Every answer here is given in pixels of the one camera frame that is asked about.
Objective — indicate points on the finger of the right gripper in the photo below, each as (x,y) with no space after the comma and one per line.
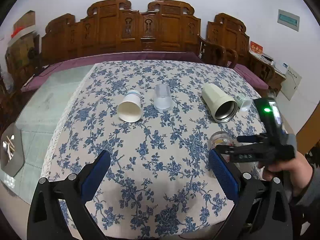
(257,138)
(252,149)

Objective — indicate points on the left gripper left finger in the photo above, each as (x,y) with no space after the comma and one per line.
(46,220)

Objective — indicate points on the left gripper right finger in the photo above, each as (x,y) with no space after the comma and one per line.
(261,209)

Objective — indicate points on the glass cup with red flowers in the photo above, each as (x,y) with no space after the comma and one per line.
(223,138)

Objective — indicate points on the cream steel-lined thermos cup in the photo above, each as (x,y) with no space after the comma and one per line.
(222,106)

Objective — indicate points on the translucent plastic cup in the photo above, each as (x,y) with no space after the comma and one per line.
(162,100)

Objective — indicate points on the white striped paper cup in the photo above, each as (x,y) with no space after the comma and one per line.
(130,109)

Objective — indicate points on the person's right hand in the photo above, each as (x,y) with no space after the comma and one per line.
(299,169)

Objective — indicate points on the purple armchair cushion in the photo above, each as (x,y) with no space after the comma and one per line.
(250,77)

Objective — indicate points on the wooden side table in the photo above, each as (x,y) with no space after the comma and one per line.
(267,73)

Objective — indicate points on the grey tray with sticks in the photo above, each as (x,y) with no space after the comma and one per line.
(12,155)

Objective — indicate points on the red card on side table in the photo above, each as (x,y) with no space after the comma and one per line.
(255,48)

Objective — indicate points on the carved wooden armchair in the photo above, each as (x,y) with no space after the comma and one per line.
(230,33)

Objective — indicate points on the blue floral tablecloth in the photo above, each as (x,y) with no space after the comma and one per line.
(159,182)

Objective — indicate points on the stacked cardboard boxes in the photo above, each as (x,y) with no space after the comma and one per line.
(23,49)

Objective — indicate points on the carved wooden sofa bench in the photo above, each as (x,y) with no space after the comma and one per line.
(112,26)

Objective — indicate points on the white wall panel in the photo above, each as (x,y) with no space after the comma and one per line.
(291,83)

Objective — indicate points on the grey wall electrical box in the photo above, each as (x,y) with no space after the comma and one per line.
(288,19)

